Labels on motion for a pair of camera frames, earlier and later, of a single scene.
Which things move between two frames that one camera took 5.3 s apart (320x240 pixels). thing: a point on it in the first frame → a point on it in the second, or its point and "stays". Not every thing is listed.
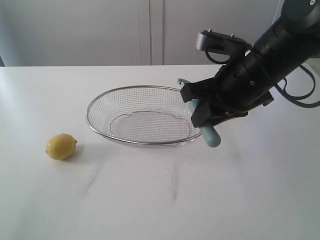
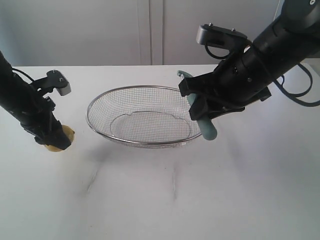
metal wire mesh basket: [143, 116] stays
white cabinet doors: [123, 32] stays
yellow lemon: [61, 146] → [70, 134]
